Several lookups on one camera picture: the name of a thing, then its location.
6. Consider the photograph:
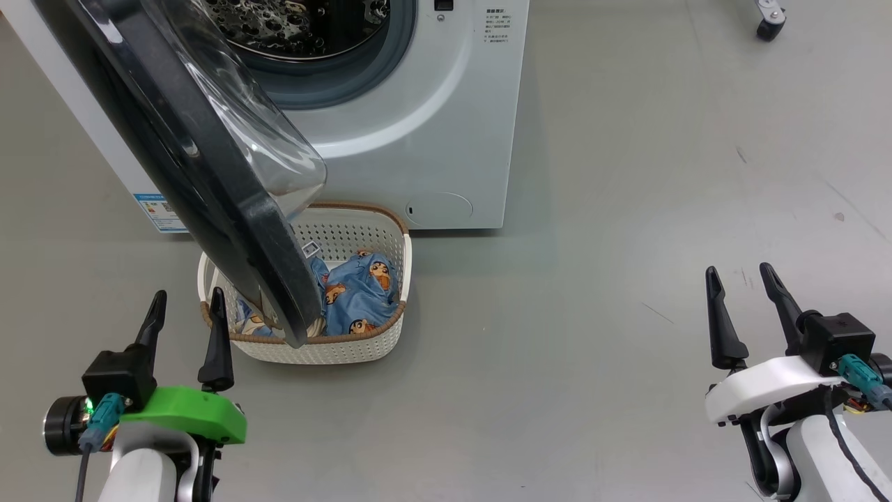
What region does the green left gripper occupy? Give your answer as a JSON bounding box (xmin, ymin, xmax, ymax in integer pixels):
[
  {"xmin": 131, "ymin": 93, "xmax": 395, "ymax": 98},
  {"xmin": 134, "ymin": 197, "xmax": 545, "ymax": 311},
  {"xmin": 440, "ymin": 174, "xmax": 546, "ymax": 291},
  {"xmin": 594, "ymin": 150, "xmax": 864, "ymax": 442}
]
[{"xmin": 120, "ymin": 287, "xmax": 247, "ymax": 446}]

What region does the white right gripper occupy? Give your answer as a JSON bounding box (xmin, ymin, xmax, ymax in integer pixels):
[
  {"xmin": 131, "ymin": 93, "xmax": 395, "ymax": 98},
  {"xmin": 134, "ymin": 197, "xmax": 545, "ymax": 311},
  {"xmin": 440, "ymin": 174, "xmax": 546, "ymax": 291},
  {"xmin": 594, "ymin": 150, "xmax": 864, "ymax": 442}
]
[{"xmin": 705, "ymin": 262, "xmax": 847, "ymax": 426}]

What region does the washing machine door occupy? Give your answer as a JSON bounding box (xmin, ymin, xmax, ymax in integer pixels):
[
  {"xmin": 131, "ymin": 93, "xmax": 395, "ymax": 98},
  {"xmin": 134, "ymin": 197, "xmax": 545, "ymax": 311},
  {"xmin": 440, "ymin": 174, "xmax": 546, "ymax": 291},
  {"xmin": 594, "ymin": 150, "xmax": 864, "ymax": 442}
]
[{"xmin": 31, "ymin": 0, "xmax": 328, "ymax": 349}]

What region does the white front-load washing machine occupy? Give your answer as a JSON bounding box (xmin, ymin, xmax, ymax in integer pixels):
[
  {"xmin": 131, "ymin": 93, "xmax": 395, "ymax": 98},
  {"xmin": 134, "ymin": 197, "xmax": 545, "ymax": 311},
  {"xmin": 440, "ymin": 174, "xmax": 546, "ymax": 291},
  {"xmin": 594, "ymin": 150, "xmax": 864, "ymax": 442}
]
[{"xmin": 0, "ymin": 0, "xmax": 530, "ymax": 234}]

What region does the blue energy label sticker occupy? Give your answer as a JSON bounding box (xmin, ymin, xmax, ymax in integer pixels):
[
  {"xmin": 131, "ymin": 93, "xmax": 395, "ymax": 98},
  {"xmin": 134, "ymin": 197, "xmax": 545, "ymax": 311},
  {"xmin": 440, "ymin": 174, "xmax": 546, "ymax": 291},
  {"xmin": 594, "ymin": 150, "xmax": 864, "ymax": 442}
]
[{"xmin": 134, "ymin": 193, "xmax": 187, "ymax": 233}]

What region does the cream perforated laundry basket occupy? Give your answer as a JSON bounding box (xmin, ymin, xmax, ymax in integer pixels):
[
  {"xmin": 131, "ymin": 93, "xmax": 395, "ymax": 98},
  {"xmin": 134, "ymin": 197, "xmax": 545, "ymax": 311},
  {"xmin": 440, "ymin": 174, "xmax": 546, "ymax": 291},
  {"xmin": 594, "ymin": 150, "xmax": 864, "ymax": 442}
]
[{"xmin": 197, "ymin": 202, "xmax": 413, "ymax": 365}]

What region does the black caster wheel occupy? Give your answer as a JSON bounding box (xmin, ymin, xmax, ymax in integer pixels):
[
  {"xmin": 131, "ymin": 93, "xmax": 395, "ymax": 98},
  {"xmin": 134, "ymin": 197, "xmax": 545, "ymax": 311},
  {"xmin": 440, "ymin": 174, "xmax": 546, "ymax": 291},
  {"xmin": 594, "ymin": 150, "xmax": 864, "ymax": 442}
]
[{"xmin": 756, "ymin": 0, "xmax": 787, "ymax": 41}]

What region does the black printed text label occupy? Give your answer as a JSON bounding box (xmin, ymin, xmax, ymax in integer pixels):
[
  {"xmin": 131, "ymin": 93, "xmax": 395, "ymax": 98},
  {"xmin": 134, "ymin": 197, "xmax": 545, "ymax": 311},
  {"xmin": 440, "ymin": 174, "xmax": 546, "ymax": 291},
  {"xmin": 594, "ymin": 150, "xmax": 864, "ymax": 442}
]
[{"xmin": 484, "ymin": 7, "xmax": 513, "ymax": 44}]

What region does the left cable with teal plug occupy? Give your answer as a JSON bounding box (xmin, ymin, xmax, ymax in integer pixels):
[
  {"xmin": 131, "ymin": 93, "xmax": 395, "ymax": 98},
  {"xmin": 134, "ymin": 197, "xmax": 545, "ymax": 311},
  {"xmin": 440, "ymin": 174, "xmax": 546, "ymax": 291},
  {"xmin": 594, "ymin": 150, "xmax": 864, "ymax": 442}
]
[{"xmin": 73, "ymin": 393, "xmax": 126, "ymax": 502}]

